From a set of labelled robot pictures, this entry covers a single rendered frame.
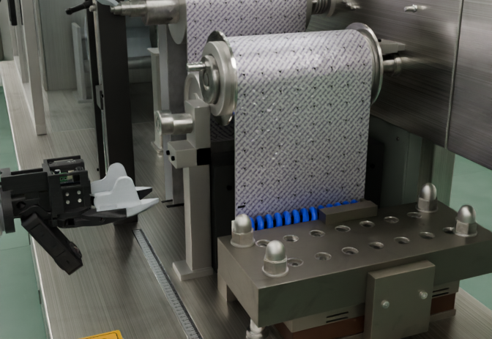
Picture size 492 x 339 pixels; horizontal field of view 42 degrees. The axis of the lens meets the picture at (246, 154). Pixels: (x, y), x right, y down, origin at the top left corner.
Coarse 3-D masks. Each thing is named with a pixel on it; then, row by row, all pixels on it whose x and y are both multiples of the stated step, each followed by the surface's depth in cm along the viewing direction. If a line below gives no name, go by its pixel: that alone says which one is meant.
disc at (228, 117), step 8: (216, 32) 98; (208, 40) 102; (216, 40) 98; (224, 40) 95; (224, 48) 96; (232, 56) 93; (232, 64) 93; (232, 72) 94; (232, 80) 94; (232, 88) 94; (232, 96) 95; (232, 104) 95; (232, 112) 96; (216, 120) 103; (224, 120) 100
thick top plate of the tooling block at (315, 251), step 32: (320, 224) 101; (352, 224) 101; (384, 224) 101; (416, 224) 101; (448, 224) 101; (224, 256) 95; (256, 256) 91; (288, 256) 91; (320, 256) 92; (352, 256) 91; (384, 256) 91; (416, 256) 92; (448, 256) 94; (480, 256) 97; (256, 288) 84; (288, 288) 85; (320, 288) 87; (352, 288) 89; (256, 320) 85; (288, 320) 87
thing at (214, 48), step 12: (204, 48) 101; (216, 48) 96; (216, 60) 97; (372, 60) 103; (228, 72) 95; (372, 72) 103; (228, 84) 95; (372, 84) 104; (228, 96) 96; (216, 108) 99
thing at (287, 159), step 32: (256, 128) 98; (288, 128) 100; (320, 128) 102; (352, 128) 105; (256, 160) 100; (288, 160) 102; (320, 160) 104; (352, 160) 107; (256, 192) 102; (288, 192) 104; (320, 192) 106; (352, 192) 109
